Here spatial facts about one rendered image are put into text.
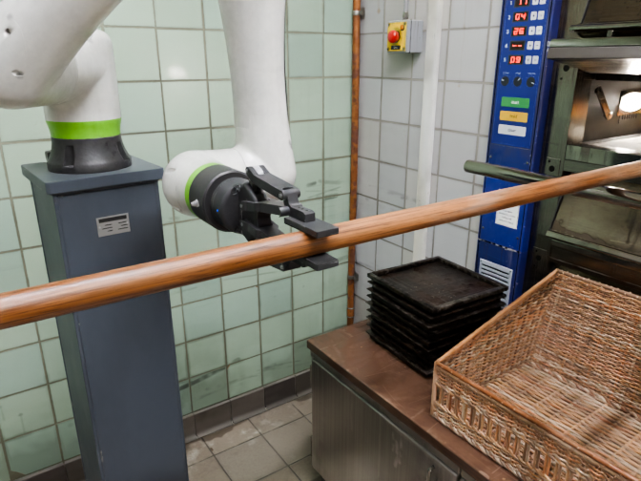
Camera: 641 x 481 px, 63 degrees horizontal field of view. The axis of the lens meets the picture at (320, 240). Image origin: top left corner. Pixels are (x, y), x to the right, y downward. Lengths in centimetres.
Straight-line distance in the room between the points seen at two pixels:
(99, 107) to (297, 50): 108
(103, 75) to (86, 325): 46
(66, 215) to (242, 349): 127
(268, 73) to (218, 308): 127
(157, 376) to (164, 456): 21
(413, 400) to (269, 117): 82
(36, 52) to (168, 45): 94
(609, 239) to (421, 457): 72
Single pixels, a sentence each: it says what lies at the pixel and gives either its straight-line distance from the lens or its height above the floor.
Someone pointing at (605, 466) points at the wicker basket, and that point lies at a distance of 111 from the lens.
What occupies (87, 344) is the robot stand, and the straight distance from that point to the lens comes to 111.
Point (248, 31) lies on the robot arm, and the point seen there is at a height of 143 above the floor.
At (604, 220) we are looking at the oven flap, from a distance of 152.
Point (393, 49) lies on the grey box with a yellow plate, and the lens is 187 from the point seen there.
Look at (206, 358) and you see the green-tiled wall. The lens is 209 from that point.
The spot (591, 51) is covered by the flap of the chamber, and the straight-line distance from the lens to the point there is 135.
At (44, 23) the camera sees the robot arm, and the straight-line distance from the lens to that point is 85.
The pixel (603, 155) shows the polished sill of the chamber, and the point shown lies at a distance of 150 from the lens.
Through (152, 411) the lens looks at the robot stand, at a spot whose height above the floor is 68.
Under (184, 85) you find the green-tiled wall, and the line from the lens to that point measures 180.
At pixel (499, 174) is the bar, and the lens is 120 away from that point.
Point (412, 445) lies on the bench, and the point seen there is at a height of 51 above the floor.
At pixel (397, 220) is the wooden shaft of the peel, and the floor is 121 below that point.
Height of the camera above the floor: 140
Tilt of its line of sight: 19 degrees down
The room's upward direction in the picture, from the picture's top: straight up
